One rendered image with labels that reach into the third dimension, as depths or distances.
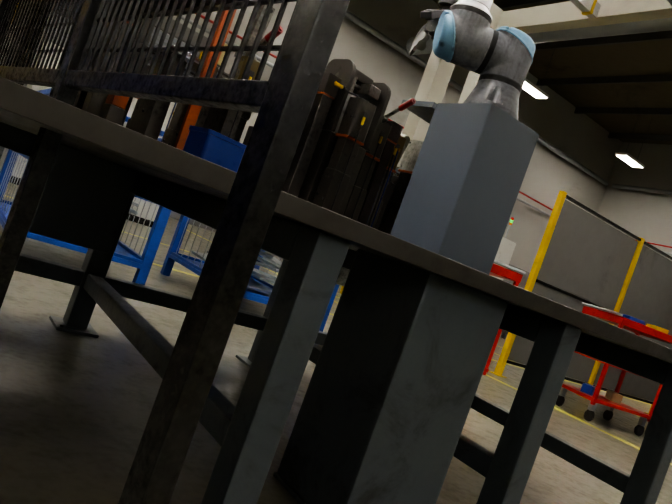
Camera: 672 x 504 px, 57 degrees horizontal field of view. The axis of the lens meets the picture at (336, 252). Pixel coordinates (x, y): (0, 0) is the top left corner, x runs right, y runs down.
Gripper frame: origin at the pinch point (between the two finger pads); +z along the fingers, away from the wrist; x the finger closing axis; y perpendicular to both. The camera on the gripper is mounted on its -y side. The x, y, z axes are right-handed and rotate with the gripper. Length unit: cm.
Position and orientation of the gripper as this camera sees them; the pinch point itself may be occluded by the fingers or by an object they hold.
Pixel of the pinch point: (425, 56)
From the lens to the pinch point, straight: 223.2
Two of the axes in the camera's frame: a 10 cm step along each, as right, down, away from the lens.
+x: -7.2, -2.6, 6.4
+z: -3.4, 9.4, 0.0
